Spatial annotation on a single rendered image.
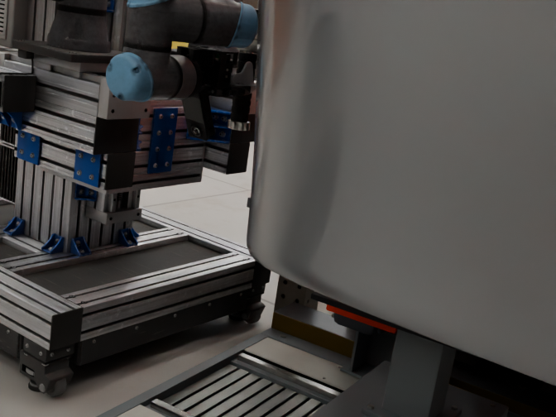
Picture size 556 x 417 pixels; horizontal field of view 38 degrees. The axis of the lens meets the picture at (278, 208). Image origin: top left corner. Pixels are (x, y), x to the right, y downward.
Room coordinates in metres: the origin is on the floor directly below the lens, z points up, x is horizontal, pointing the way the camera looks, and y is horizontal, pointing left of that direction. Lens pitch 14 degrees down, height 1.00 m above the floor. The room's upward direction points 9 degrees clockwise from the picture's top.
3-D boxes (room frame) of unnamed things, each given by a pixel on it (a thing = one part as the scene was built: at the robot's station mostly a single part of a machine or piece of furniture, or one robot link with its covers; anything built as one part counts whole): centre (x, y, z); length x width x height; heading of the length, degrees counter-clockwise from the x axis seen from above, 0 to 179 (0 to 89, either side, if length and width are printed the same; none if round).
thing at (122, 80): (1.30, 0.25, 0.85); 0.11 x 0.08 x 0.09; 151
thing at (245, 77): (1.52, 0.09, 0.85); 0.09 x 0.03 x 0.06; 142
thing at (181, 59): (1.37, 0.21, 0.85); 0.08 x 0.05 x 0.08; 61
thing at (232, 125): (1.57, 0.10, 0.83); 0.04 x 0.04 x 0.16
